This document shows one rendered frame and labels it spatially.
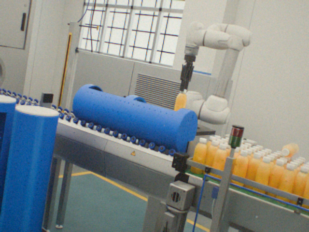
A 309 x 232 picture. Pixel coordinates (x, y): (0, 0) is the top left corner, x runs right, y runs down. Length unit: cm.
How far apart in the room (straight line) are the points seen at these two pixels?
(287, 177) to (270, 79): 307
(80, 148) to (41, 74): 512
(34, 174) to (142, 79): 229
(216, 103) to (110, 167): 92
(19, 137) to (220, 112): 143
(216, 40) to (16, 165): 147
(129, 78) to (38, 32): 339
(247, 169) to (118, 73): 293
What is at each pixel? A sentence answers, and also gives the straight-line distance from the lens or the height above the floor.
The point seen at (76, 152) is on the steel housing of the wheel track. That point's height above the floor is 74.
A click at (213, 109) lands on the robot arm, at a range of 285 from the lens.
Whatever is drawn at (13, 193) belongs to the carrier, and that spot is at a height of 49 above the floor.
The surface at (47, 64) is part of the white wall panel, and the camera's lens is 781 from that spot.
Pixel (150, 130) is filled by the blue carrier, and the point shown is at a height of 106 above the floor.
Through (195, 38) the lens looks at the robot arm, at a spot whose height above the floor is 168.
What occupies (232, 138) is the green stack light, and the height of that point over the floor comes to 120.
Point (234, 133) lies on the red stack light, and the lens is 185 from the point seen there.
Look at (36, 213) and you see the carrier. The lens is 266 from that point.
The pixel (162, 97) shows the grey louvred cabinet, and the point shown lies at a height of 110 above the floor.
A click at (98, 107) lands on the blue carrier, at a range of 260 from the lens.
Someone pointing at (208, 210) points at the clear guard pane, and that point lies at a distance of 210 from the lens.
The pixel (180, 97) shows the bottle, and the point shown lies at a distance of 242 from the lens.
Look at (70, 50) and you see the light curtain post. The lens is 343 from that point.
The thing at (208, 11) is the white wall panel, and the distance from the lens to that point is 523.
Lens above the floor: 149
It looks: 8 degrees down
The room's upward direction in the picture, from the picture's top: 11 degrees clockwise
